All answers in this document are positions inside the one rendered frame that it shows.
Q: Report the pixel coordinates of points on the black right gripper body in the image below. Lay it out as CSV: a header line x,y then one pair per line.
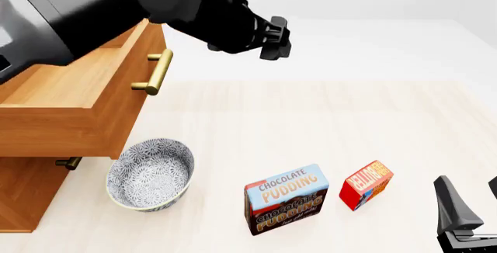
x,y
470,244

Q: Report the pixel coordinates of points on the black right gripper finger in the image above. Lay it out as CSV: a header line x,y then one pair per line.
x,y
452,209
494,187

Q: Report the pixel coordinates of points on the silver-grey and black left robot arm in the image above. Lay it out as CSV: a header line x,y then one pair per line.
x,y
77,8

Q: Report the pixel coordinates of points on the red butter box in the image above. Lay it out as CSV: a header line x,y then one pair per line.
x,y
365,186

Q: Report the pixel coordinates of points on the open wooden drawer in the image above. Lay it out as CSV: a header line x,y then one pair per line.
x,y
70,128

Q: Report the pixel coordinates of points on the wooden cabinet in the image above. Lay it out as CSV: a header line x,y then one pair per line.
x,y
23,194

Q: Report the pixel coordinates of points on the chocolate pudding box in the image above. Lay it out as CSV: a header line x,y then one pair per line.
x,y
287,200

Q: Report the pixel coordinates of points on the blue-white patterned bowl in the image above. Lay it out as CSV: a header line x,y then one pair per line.
x,y
149,175

